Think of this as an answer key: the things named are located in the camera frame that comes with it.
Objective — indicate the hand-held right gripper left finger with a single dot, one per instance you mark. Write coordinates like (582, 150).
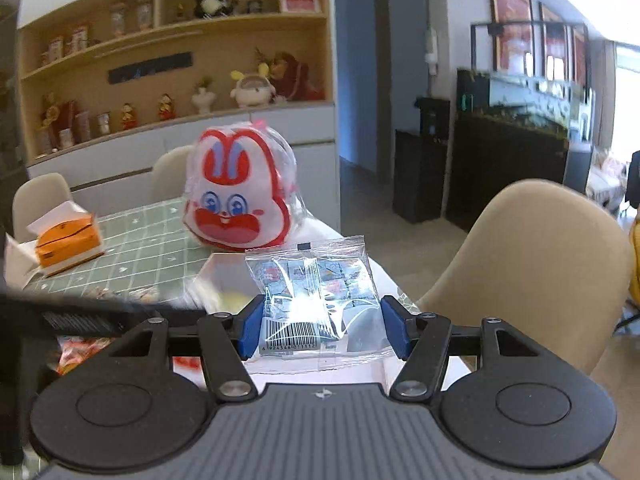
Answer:
(250, 327)

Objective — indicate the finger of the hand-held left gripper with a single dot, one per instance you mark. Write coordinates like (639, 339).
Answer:
(115, 317)

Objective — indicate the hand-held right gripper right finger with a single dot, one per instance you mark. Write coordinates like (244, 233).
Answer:
(395, 330)

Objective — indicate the red snack packet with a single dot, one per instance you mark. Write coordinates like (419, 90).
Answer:
(80, 357)

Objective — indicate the pink cardboard box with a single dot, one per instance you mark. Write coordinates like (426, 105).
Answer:
(225, 275)

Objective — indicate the clear candy packet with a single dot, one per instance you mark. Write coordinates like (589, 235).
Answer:
(310, 285)

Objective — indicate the orange tissue box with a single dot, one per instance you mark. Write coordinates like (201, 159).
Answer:
(65, 245)

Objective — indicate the beige chair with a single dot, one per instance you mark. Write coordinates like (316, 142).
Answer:
(525, 260)
(170, 170)
(20, 260)
(40, 200)

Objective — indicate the red white rabbit bag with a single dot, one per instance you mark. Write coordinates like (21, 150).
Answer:
(235, 200)

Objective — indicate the black floor appliance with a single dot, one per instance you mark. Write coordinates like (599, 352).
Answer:
(420, 175)

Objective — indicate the black tank cabinet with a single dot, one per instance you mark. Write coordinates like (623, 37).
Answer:
(500, 175)

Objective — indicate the clear glass cup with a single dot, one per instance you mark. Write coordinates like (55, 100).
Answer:
(104, 124)
(83, 127)

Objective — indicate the red figurine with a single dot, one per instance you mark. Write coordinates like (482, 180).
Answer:
(167, 108)
(129, 117)

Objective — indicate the gold ornament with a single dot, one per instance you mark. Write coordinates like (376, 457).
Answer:
(49, 120)

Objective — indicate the dark glass cabinet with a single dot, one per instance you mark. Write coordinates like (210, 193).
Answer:
(11, 110)

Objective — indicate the white vase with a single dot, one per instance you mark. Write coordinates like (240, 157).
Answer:
(203, 100)

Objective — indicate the white plush toy yellow horns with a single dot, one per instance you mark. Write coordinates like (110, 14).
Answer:
(252, 90)

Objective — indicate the yellow object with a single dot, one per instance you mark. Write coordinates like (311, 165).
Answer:
(635, 260)

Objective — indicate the brown plush toy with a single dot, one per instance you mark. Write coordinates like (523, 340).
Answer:
(297, 77)

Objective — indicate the floral sofa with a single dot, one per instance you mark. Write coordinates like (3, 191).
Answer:
(607, 175)

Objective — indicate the glass fish tank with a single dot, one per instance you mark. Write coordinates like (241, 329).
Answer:
(530, 95)

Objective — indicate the glass jar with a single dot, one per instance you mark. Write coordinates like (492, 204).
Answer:
(145, 13)
(80, 39)
(56, 49)
(119, 20)

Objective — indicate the black white plush toy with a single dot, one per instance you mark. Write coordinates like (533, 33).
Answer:
(212, 5)

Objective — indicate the black wall bar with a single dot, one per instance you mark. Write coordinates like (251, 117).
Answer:
(150, 67)

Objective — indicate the white wall intercom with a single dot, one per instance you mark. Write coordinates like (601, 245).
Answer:
(431, 52)

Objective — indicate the wooden wall shelf cabinet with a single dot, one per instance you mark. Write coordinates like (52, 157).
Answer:
(200, 45)

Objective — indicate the large red wall picture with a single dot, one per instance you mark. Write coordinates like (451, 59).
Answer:
(510, 20)

